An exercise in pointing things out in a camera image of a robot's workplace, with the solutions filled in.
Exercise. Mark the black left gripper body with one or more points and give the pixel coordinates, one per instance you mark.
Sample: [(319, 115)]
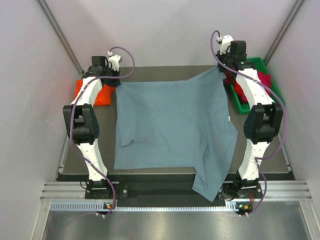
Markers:
[(110, 72)]

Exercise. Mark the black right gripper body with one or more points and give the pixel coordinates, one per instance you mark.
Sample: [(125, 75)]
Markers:
[(225, 59)]

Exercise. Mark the blue grey t shirt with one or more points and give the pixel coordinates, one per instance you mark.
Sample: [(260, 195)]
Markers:
[(173, 124)]

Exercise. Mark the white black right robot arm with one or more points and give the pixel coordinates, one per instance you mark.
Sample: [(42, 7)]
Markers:
[(263, 120)]

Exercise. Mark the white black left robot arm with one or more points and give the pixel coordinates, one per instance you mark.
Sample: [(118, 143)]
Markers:
[(82, 124)]

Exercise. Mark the dark red t shirt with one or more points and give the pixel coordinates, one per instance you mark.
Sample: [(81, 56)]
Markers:
[(230, 78)]

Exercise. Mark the orange folded t shirt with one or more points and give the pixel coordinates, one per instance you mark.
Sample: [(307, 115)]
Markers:
[(104, 97)]

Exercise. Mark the pink t shirt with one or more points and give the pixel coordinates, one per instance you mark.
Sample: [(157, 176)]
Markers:
[(265, 79)]

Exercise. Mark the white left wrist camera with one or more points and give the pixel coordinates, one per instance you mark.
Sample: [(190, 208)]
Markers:
[(114, 61)]

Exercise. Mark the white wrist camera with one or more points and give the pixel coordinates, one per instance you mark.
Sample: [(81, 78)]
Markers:
[(114, 61), (225, 43)]

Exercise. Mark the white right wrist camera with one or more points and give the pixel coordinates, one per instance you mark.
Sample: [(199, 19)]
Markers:
[(225, 43)]

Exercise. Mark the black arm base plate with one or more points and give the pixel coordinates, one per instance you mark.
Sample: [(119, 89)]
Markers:
[(131, 190)]

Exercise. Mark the grey slotted cable duct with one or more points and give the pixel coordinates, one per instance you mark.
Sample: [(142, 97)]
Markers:
[(104, 207)]

